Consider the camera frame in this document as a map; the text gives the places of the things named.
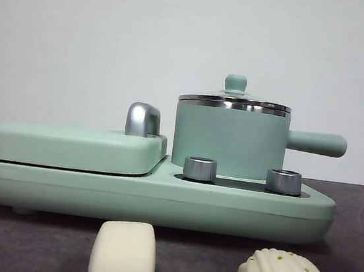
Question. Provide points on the plain white steamed bun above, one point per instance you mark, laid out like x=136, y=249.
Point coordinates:
x=122, y=258

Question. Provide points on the glass pot lid green knob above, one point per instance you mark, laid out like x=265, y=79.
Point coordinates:
x=236, y=83

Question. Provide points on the silver control knob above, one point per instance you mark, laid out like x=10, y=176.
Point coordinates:
x=199, y=169
x=283, y=182

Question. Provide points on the mint green breakfast machine base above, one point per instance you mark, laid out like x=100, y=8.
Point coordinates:
x=160, y=203

